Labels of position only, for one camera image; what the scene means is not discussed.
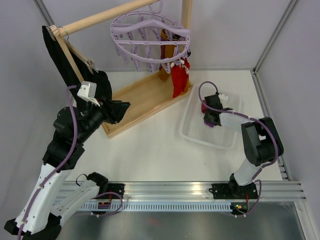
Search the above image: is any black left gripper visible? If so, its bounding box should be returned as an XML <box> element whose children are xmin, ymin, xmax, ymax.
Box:
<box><xmin>76</xmin><ymin>95</ymin><xmax>131</xmax><ymax>144</ymax></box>

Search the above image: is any aluminium mounting rail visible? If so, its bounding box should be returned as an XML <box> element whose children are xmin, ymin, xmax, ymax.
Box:
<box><xmin>57</xmin><ymin>181</ymin><xmax>307</xmax><ymax>201</ymax></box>

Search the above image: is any maroon purple striped sock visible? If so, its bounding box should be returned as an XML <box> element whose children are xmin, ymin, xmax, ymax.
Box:
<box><xmin>160</xmin><ymin>29</ymin><xmax>170</xmax><ymax>60</ymax></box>

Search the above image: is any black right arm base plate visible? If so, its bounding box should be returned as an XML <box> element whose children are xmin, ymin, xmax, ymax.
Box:
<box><xmin>210</xmin><ymin>183</ymin><xmax>259</xmax><ymax>200</ymax></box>

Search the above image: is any mustard sock brown cuff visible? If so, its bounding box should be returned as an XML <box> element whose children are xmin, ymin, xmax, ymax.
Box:
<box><xmin>165</xmin><ymin>29</ymin><xmax>181</xmax><ymax>42</ymax></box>

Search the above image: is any white slotted cable duct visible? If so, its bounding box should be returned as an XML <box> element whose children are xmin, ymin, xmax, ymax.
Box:
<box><xmin>79</xmin><ymin>201</ymin><xmax>232</xmax><ymax>213</ymax></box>

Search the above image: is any wooden clip hanger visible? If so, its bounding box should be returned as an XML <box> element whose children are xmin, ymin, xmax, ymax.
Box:
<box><xmin>47</xmin><ymin>25</ymin><xmax>99</xmax><ymax>82</ymax></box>

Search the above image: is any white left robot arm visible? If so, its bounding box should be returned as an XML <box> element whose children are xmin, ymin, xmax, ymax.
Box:
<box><xmin>4</xmin><ymin>100</ymin><xmax>131</xmax><ymax>240</ymax></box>

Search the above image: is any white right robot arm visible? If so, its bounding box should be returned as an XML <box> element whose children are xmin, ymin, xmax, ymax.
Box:
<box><xmin>201</xmin><ymin>93</ymin><xmax>284</xmax><ymax>199</ymax></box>

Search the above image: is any red sock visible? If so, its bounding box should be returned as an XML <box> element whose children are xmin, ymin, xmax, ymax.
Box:
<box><xmin>170</xmin><ymin>63</ymin><xmax>188</xmax><ymax>98</ymax></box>
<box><xmin>180</xmin><ymin>58</ymin><xmax>190</xmax><ymax>94</ymax></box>

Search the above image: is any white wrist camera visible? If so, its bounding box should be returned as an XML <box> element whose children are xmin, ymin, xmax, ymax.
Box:
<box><xmin>77</xmin><ymin>81</ymin><xmax>101</xmax><ymax>107</ymax></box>
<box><xmin>218</xmin><ymin>93</ymin><xmax>229</xmax><ymax>102</ymax></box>

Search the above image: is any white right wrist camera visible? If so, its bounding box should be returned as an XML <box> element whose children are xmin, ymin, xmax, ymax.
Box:
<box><xmin>218</xmin><ymin>93</ymin><xmax>229</xmax><ymax>102</ymax></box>

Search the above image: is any black garment on hanger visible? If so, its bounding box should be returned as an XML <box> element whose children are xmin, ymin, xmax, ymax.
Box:
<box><xmin>41</xmin><ymin>24</ymin><xmax>113</xmax><ymax>113</ymax></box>

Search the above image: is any purple round clip hanger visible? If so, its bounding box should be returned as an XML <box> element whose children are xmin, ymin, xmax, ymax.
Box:
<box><xmin>110</xmin><ymin>0</ymin><xmax>191</xmax><ymax>74</ymax></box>

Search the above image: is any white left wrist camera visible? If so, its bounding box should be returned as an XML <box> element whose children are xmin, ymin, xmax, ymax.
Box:
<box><xmin>77</xmin><ymin>81</ymin><xmax>101</xmax><ymax>107</ymax></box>

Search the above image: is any wooden clothes rack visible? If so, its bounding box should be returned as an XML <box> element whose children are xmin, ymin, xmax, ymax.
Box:
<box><xmin>57</xmin><ymin>0</ymin><xmax>194</xmax><ymax>138</ymax></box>

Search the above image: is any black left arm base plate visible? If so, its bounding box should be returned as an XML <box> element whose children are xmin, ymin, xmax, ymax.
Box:
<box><xmin>96</xmin><ymin>183</ymin><xmax>125</xmax><ymax>200</ymax></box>

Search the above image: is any mustard yellow sock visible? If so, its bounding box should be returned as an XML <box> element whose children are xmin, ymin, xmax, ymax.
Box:
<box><xmin>158</xmin><ymin>45</ymin><xmax>176</xmax><ymax>82</ymax></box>

